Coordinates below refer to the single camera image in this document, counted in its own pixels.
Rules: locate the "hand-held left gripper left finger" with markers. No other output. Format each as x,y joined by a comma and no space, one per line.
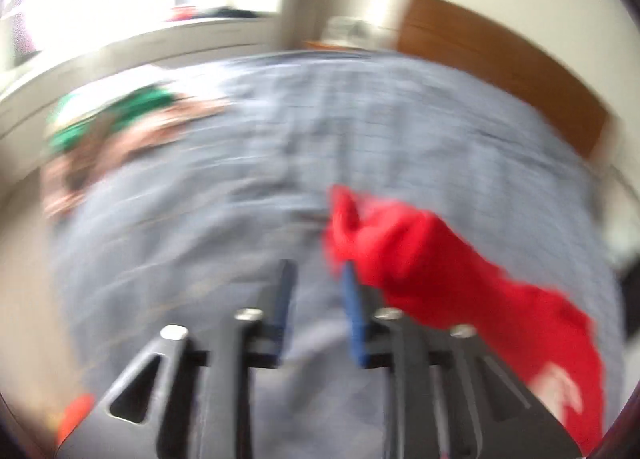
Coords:
284,299

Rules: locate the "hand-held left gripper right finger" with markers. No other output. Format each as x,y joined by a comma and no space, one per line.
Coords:
354,319

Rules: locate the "red sweater with white print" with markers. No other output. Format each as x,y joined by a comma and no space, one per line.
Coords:
450,269

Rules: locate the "grey plaid bed blanket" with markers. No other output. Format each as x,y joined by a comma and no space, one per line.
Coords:
310,149

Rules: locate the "green and pink patterned cloth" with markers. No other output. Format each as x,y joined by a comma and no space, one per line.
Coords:
165,126

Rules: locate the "orange item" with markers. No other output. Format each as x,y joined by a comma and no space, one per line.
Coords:
75,416

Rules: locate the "green garment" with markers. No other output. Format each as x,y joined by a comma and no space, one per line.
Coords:
135,106

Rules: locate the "white window ledge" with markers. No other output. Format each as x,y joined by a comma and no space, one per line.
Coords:
150,46

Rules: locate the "wooden headboard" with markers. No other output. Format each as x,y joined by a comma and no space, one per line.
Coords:
505,59

